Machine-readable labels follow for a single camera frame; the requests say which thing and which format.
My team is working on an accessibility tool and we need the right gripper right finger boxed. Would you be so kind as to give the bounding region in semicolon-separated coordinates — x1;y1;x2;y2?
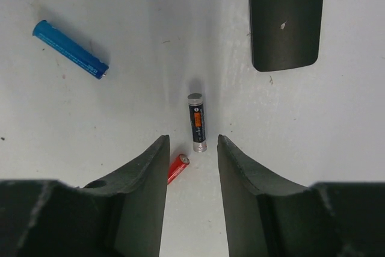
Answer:
217;135;384;256

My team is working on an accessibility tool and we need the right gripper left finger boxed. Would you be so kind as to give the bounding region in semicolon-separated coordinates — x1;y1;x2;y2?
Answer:
1;135;170;256

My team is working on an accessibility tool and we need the black grey battery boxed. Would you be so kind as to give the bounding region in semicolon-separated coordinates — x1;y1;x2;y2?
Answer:
188;93;207;152

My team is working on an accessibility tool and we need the black battery cover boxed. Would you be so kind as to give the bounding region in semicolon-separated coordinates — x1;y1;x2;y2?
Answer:
248;0;323;72

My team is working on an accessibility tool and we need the red orange battery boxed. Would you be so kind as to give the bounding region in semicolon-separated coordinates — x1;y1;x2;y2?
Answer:
168;154;190;184

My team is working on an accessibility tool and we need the blue battery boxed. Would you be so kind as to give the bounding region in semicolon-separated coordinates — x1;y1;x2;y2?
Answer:
32;20;109;79

